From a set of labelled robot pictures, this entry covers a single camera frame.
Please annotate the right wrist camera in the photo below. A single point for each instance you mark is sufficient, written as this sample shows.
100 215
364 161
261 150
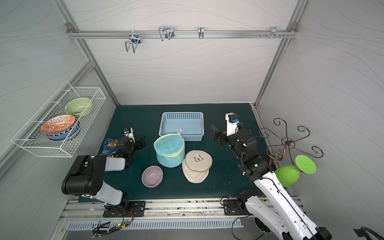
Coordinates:
232 123

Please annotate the light blue plastic basket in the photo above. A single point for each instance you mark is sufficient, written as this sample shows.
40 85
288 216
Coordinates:
190 125

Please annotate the black scrolled metal stand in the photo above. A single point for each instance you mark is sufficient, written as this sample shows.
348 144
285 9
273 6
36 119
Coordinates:
287 147

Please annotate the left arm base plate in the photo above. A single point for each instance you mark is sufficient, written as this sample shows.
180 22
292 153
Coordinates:
125 209

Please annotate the middle metal hook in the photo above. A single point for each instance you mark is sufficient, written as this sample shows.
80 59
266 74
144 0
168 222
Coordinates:
166 33

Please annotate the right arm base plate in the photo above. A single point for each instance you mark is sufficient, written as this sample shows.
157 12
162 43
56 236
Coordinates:
233 208

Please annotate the aluminium front rail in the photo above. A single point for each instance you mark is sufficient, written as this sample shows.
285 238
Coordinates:
155 209

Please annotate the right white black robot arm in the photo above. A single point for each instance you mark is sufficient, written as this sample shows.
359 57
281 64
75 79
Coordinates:
286 221

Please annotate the cream mesh laundry bag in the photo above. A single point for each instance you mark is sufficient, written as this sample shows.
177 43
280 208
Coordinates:
196 166

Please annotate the aluminium rail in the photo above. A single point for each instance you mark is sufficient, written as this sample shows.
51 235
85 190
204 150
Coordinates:
208 34
155 209

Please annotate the right metal hook bracket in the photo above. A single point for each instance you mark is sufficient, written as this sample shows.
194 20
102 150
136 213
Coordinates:
273 34

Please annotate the small metal hook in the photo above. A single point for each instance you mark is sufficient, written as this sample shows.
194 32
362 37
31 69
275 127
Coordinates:
201 32

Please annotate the lilac ceramic bowl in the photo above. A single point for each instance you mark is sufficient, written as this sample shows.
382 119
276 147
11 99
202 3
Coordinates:
152 177

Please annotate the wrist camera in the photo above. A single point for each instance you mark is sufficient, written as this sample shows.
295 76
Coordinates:
128 133
232 123

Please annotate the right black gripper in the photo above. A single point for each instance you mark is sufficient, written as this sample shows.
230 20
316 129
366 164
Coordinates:
222 135

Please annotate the green ceramic bowl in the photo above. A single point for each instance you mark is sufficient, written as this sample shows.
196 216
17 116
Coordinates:
80 107

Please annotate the green round disc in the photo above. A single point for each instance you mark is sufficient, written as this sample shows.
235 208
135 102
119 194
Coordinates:
305 164

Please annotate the blue bowl under orange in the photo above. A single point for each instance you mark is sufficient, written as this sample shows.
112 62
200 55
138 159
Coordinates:
62 135

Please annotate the left double metal hook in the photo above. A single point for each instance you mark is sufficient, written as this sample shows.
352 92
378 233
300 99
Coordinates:
133 42

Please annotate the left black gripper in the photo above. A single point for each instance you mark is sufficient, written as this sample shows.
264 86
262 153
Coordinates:
137 142

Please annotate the white wire wall basket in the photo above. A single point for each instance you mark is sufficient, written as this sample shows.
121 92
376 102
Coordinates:
30 137

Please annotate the orange patterned bowl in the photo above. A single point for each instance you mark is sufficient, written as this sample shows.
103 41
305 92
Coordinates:
58 124

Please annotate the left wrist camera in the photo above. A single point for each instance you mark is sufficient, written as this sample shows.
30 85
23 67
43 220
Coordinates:
128 133

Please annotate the white slotted cable duct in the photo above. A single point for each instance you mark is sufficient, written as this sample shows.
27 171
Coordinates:
159 224

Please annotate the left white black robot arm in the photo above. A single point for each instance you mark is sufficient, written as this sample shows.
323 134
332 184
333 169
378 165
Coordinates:
86 176

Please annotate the blue snack bag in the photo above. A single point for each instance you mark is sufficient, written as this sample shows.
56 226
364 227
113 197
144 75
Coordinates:
109 147

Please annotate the teal mesh laundry bag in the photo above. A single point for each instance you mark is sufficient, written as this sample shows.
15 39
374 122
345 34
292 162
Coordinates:
170 149

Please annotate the aluminium top rail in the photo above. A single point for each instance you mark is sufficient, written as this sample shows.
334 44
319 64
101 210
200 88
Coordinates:
208 34

